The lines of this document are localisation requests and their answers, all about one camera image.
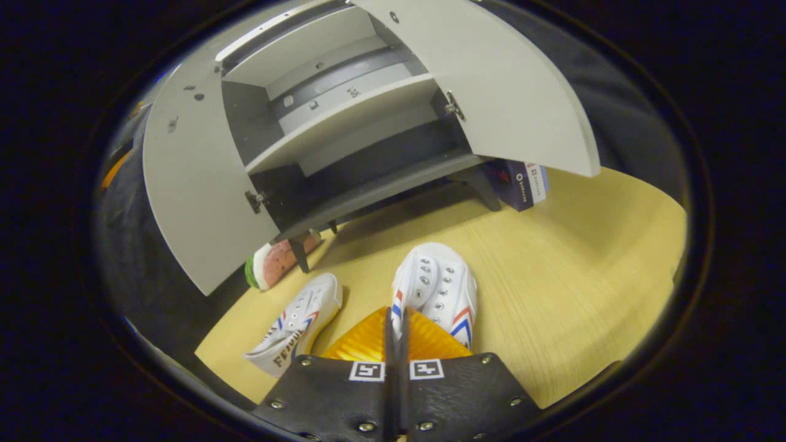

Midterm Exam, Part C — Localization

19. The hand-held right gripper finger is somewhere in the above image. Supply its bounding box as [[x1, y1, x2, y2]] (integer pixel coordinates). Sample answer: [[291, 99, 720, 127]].
[[252, 306, 398, 442], [397, 307, 542, 442]]

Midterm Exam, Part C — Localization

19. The white shoe cabinet door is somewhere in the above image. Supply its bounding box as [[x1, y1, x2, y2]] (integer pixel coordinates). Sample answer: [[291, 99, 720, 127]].
[[350, 0, 601, 179], [142, 58, 282, 297]]

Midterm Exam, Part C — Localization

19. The white striped shoe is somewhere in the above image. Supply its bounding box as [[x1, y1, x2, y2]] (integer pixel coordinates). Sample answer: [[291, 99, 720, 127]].
[[391, 242, 478, 351], [244, 273, 343, 377]]

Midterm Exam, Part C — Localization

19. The white shoe cabinet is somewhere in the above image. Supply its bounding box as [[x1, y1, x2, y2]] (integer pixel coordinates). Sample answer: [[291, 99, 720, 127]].
[[215, 0, 501, 274]]

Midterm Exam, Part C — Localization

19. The black backdrop cloth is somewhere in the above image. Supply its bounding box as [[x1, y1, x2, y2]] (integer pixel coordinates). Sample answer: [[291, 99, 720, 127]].
[[95, 6, 691, 409]]

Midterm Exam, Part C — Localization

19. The watermelon slice toy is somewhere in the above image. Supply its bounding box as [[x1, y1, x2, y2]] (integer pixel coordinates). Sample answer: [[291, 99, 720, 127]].
[[244, 233, 323, 290]]

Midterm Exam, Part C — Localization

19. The blue and white box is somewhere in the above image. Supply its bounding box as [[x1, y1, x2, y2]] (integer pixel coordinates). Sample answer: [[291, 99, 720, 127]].
[[485, 158, 550, 212]]

